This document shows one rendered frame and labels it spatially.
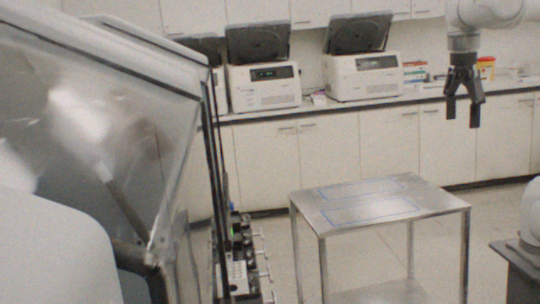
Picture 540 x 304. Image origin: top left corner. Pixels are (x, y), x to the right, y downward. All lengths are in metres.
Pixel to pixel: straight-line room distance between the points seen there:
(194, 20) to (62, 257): 3.57
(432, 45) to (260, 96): 1.83
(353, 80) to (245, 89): 0.87
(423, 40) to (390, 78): 0.88
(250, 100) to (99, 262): 3.30
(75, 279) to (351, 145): 3.55
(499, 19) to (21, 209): 1.11
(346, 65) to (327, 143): 0.64
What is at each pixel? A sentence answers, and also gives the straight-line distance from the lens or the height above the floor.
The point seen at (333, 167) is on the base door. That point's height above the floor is 0.37.
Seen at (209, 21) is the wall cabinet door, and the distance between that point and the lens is 3.71.
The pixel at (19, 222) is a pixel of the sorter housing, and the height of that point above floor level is 1.45.
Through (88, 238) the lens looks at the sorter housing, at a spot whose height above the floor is 1.43.
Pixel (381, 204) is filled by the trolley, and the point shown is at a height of 0.82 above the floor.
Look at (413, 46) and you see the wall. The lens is 4.43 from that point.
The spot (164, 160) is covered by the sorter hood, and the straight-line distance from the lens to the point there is 0.39.
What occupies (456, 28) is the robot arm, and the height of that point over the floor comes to 1.47.
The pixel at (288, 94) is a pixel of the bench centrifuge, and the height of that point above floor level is 1.02.
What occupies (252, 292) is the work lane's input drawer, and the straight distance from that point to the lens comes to 1.28.
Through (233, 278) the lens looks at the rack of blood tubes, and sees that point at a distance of 1.28.
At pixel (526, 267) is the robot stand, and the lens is 1.68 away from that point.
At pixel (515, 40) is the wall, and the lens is 4.94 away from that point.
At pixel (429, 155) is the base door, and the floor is 0.37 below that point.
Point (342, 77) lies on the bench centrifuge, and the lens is 3.57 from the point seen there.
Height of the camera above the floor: 1.51
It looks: 15 degrees down
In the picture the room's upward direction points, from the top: 5 degrees counter-clockwise
